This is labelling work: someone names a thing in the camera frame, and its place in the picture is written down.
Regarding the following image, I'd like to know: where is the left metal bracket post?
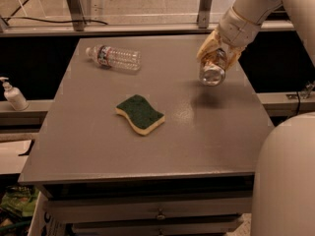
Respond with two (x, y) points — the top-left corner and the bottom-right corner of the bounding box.
(66, 0), (86, 31)

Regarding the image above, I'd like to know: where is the right metal bracket post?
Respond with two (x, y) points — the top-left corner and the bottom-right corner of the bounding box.
(197, 0), (213, 29)

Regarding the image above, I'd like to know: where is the black cable on floor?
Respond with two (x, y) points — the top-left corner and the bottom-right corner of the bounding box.
(1, 16), (109, 27)

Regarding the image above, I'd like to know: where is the clear plastic water bottle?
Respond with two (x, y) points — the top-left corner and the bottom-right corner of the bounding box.
(86, 44), (141, 71)

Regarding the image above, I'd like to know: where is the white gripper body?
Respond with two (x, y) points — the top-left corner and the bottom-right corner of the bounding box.
(217, 7), (261, 47)

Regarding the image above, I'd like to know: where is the grey lower drawer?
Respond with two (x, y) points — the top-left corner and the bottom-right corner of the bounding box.
(72, 215), (242, 236)

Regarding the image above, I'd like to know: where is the black cable at right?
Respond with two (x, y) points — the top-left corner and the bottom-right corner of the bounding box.
(294, 90), (302, 117)

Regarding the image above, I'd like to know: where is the white cardboard box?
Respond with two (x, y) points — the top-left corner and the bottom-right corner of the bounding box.
(28, 193), (66, 236)

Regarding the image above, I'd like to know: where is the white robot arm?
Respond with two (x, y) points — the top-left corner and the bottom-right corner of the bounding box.
(197, 0), (315, 236)

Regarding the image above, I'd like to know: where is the grey drawer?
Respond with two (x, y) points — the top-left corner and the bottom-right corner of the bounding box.
(44, 197), (252, 223)
(72, 215), (242, 236)

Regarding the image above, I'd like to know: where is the grey upper drawer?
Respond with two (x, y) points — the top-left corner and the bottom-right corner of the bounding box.
(44, 197), (252, 223)

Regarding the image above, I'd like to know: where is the green snack bag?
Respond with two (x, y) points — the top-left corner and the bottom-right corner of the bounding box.
(0, 185), (39, 218)

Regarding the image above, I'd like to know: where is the white pump dispenser bottle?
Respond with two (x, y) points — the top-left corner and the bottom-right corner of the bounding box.
(0, 77), (29, 111)

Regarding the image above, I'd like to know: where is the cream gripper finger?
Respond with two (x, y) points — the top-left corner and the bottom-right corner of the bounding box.
(196, 29), (221, 62)
(225, 45), (246, 70)

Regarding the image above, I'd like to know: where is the green and yellow sponge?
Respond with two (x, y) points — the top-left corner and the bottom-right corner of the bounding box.
(115, 94), (165, 136)

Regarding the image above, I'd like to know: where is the metal bracket post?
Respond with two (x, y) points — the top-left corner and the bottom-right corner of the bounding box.
(66, 0), (86, 31)
(197, 0), (213, 29)

